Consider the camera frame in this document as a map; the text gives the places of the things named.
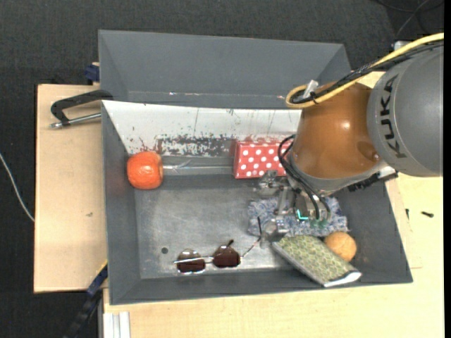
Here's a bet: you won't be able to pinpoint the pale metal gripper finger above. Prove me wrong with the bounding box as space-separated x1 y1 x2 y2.
260 228 285 249
264 218 289 237

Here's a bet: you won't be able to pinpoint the blue and white cloth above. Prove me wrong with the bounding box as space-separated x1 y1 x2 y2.
246 194 350 239

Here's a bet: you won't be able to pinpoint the green patterned notebook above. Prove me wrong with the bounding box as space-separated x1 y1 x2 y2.
271 234 363 289

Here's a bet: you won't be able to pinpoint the dark red sunglasses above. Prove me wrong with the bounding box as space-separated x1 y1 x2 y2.
173 216 264 276

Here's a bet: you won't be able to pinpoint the red white-dotted box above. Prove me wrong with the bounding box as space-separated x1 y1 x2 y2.
232 137 295 180

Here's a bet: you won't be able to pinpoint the tan ball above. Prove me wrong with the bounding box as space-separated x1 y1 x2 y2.
323 231 358 263

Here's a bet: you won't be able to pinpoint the grey metal bin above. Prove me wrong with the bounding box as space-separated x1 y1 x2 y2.
97 29 414 306

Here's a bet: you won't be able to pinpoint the orange fruit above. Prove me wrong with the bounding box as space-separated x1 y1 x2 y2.
126 151 165 191

